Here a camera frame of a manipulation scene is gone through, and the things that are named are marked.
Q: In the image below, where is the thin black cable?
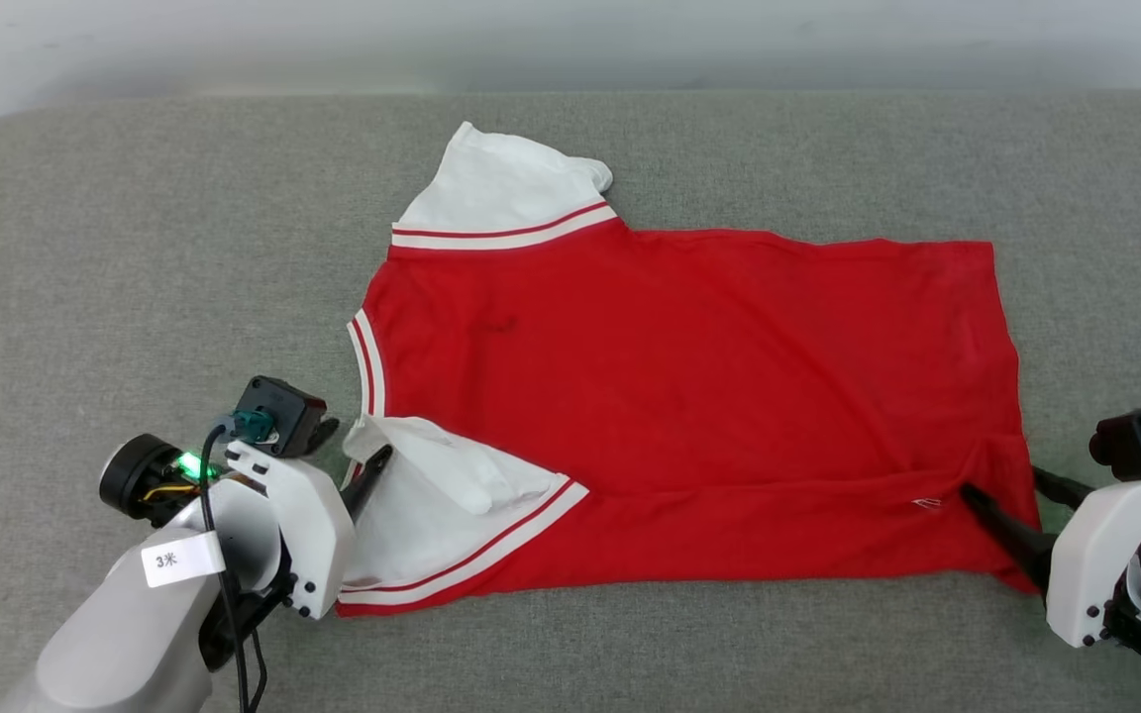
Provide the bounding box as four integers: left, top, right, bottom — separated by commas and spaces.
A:
196, 421, 269, 713

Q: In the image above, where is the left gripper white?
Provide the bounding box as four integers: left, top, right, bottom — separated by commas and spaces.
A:
224, 418, 395, 620

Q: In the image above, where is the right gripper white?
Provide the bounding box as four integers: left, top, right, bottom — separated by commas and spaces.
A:
960, 463, 1141, 651

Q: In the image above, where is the white paper cable tag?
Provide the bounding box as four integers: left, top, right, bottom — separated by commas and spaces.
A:
141, 531, 227, 589

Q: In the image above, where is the red and white basketball jersey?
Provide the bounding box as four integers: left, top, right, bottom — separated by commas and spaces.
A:
336, 121, 1042, 618

